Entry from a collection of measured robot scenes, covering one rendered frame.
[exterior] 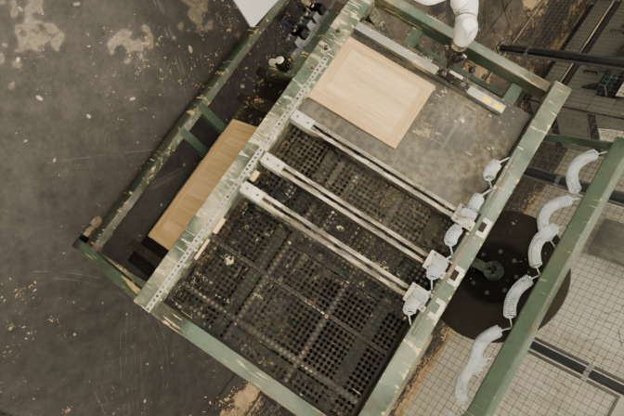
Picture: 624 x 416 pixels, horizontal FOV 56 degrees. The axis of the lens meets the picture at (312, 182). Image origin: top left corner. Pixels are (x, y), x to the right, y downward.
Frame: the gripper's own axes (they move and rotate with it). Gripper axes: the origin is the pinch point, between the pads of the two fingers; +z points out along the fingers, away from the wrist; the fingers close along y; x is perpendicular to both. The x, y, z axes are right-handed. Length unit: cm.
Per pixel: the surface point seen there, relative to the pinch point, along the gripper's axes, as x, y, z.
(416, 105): -24.6, -3.6, 13.8
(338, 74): -32, -50, 14
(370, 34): -2.8, -47.4, 11.6
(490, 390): -133, 104, 22
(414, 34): 15.3, -27.3, 19.2
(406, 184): -67, 15, 12
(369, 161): -67, -9, 12
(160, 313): -191, -54, 10
